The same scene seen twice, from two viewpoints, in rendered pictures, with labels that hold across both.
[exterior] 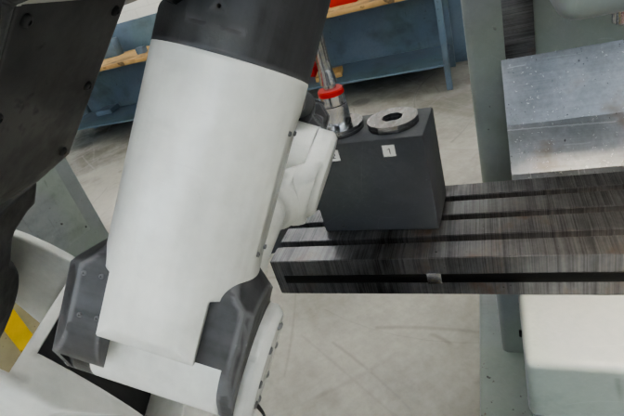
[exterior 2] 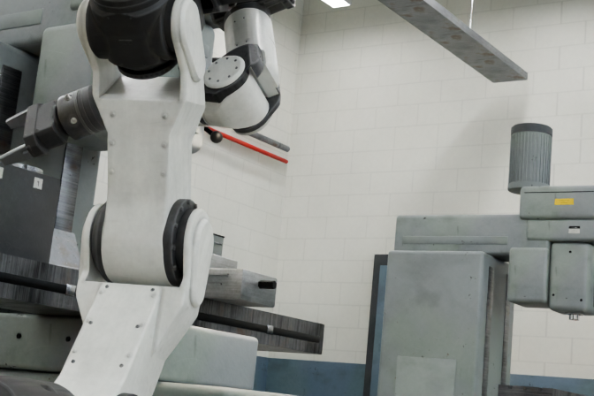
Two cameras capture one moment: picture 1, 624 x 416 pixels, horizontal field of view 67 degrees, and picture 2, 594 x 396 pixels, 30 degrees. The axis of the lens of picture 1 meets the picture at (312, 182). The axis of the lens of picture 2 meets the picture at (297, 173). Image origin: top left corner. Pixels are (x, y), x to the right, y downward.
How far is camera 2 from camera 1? 208 cm
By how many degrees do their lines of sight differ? 87
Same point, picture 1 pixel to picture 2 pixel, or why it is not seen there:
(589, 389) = (184, 346)
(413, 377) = not seen: outside the picture
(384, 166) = (30, 196)
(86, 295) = (260, 53)
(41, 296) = (106, 79)
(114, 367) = (252, 83)
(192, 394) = (264, 103)
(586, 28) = not seen: hidden behind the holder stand
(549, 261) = not seen: hidden behind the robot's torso
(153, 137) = (266, 27)
